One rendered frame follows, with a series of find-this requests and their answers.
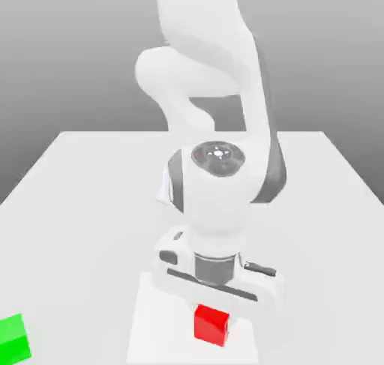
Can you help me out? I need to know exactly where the small green cube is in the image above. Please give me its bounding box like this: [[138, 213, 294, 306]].
[[0, 313, 32, 365]]

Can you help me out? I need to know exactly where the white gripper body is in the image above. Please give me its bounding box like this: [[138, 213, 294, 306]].
[[151, 258, 286, 324]]

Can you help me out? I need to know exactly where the small red cube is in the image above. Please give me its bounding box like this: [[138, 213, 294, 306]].
[[193, 304, 231, 348]]

